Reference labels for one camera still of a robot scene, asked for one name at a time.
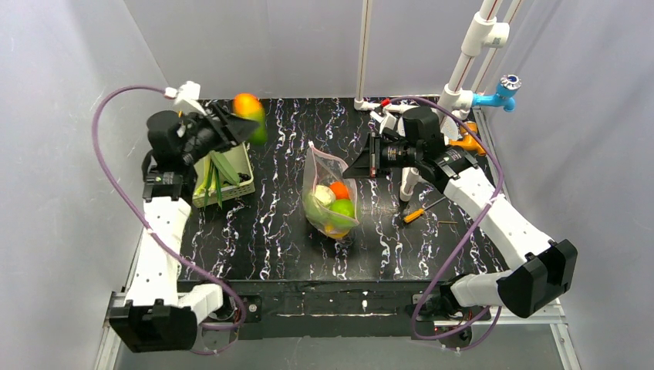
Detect yellow green mango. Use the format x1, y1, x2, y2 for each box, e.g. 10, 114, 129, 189
232, 93, 268, 145

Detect orange fruit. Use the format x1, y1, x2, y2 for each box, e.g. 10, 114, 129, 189
329, 181, 351, 200

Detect clear zip top bag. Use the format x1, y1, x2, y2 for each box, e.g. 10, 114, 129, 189
302, 141, 359, 240

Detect white garlic bulb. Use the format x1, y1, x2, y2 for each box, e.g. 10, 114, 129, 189
312, 184, 336, 208

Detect green apple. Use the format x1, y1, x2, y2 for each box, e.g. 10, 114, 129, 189
329, 199, 356, 228

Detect yellow lemon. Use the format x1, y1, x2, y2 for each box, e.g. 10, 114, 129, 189
324, 225, 350, 240

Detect pale green cabbage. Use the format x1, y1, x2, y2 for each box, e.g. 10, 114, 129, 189
303, 194, 334, 230

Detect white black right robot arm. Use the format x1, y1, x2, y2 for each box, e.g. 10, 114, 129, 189
343, 106, 578, 318

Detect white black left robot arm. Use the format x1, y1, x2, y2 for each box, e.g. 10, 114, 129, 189
109, 107, 259, 353

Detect cream perforated plastic basket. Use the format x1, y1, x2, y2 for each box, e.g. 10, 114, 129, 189
192, 144, 255, 208

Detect green ridged loofah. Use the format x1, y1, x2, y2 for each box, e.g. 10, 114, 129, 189
209, 151, 241, 186

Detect orange faucet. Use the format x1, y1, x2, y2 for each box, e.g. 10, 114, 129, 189
447, 121, 487, 156

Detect blue faucet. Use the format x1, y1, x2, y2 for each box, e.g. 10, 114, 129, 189
471, 74, 522, 113

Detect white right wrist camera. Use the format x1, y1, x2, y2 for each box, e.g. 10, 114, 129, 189
370, 99, 413, 136

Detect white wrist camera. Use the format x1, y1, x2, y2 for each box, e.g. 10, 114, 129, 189
370, 99, 413, 136
164, 81, 207, 116

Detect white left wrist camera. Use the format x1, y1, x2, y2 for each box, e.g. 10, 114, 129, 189
164, 81, 207, 116

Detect orange handled screwdriver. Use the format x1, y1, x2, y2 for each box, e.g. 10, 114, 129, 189
403, 197, 444, 224

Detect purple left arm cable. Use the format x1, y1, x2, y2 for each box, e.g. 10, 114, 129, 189
91, 85, 248, 356

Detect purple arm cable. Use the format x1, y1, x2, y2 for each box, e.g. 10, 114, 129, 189
91, 85, 248, 356
388, 96, 506, 352

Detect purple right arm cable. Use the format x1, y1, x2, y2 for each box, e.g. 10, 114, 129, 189
388, 96, 506, 352

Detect white pipe frame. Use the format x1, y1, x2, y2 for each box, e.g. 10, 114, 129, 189
353, 0, 524, 203

